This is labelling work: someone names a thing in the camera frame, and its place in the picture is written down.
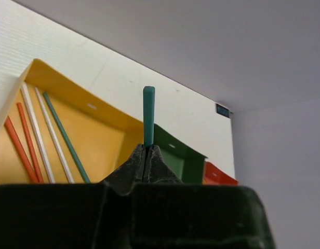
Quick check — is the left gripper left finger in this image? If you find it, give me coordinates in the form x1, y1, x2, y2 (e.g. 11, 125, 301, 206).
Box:
0, 144, 145, 248

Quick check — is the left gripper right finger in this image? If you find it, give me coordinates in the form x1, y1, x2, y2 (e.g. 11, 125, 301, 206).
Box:
130, 145, 276, 248

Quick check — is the white chopstick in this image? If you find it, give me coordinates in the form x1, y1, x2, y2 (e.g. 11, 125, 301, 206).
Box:
35, 87, 75, 183
21, 82, 56, 184

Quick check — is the red paper box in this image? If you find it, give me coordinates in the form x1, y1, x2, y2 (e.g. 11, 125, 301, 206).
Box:
203, 161, 238, 186

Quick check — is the yellow paper box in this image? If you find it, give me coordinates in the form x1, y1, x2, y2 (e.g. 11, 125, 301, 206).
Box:
0, 59, 143, 184

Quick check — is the green paper box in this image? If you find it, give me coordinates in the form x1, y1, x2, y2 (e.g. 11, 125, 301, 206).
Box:
154, 124, 207, 184

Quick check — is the right blue table label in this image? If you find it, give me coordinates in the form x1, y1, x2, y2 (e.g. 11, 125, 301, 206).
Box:
216, 103, 231, 118

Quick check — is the teal chopstick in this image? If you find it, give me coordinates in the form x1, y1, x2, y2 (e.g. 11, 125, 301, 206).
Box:
43, 92, 91, 183
143, 86, 155, 147

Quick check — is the orange chopstick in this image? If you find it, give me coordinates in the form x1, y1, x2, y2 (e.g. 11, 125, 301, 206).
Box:
4, 116, 38, 183
17, 102, 44, 183

